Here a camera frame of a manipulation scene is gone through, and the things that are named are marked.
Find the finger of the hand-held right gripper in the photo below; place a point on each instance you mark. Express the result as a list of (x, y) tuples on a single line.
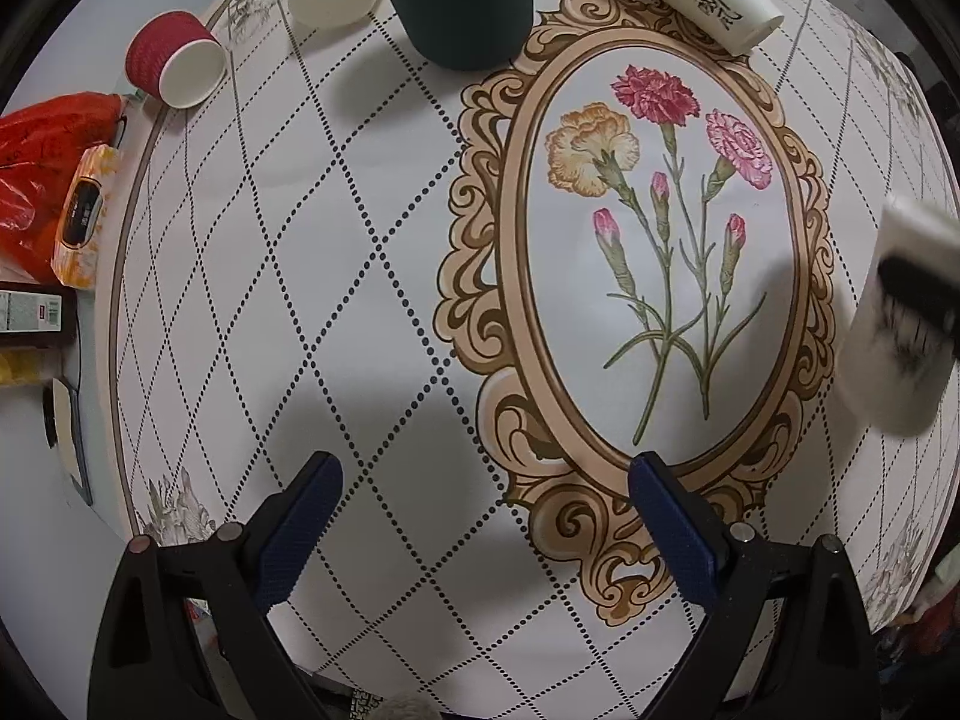
[(919, 283)]

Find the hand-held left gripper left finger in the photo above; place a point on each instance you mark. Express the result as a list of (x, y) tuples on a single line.
[(300, 525)]

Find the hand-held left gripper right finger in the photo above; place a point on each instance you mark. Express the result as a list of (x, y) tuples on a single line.
[(675, 525)]

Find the white cup with black print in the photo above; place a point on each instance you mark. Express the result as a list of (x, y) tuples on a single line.
[(892, 375)]

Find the red ribbed paper cup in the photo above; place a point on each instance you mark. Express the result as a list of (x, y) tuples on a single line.
[(161, 45)]

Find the dark green cup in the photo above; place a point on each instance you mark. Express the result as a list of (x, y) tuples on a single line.
[(457, 0)]

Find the floral printed tablecloth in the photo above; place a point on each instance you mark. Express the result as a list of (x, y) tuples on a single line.
[(337, 277)]

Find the white and black flat device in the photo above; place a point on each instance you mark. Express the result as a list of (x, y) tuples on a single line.
[(66, 427)]

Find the dark box with label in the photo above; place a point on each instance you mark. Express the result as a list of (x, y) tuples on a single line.
[(30, 315)]

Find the yellow wet wipes packet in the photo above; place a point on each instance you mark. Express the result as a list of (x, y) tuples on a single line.
[(84, 217)]

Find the red plastic bag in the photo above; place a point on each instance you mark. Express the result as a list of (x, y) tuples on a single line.
[(37, 135)]

